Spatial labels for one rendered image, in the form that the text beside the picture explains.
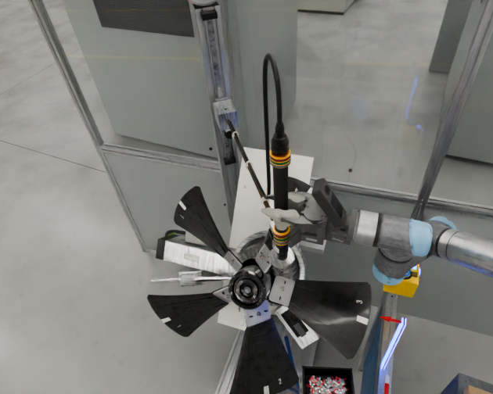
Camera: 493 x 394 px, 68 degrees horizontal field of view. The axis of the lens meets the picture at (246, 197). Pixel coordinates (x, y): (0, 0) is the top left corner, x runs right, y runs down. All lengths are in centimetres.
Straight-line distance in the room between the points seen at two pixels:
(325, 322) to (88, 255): 226
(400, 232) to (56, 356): 229
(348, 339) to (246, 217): 55
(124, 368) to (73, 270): 91
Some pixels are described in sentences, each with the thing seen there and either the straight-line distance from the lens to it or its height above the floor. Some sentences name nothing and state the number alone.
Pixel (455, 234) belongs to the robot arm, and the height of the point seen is 151.
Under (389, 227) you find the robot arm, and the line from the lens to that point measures 82.
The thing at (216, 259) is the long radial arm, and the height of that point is 113.
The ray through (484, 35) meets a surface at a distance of 139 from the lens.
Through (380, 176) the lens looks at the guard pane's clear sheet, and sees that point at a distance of 169.
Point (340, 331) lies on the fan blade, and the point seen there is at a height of 116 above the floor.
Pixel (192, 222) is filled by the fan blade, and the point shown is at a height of 130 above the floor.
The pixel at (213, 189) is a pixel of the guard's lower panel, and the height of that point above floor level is 82.
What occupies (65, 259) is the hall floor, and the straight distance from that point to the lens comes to 314.
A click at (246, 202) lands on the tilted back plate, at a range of 136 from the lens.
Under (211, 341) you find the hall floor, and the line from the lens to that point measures 241.
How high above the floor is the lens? 218
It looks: 45 degrees down
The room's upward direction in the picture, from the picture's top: 6 degrees counter-clockwise
